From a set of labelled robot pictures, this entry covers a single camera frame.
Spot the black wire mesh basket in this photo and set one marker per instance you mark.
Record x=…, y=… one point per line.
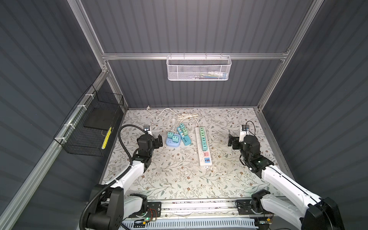
x=74, y=138

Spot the black pad in basket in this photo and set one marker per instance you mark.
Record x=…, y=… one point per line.
x=101, y=119

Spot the teal charger cube front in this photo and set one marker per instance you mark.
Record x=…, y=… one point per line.
x=176, y=139

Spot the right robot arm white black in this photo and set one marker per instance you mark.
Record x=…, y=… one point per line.
x=306, y=210

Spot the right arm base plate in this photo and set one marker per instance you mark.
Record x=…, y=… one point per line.
x=244, y=207

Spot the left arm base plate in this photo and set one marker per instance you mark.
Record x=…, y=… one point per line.
x=153, y=211

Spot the light blue square power socket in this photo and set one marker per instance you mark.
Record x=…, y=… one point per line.
x=171, y=144

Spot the yellow striped item in basket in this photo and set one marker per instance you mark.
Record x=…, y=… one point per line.
x=106, y=139

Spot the white slotted cable duct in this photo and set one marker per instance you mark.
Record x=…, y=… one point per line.
x=194, y=224

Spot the teal power strip with USB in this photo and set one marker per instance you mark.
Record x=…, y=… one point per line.
x=186, y=139

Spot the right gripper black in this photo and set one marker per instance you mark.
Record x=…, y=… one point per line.
x=235, y=140

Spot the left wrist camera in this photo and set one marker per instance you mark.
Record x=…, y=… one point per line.
x=147, y=129

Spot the white wire mesh basket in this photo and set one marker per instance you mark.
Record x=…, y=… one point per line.
x=181, y=67

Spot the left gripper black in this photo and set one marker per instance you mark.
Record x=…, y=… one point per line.
x=155, y=143

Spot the white multicolour power strip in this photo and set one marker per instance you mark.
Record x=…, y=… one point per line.
x=204, y=155

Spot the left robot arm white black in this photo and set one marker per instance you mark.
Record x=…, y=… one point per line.
x=108, y=207

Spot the items in white basket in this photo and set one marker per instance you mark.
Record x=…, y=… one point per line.
x=212, y=75

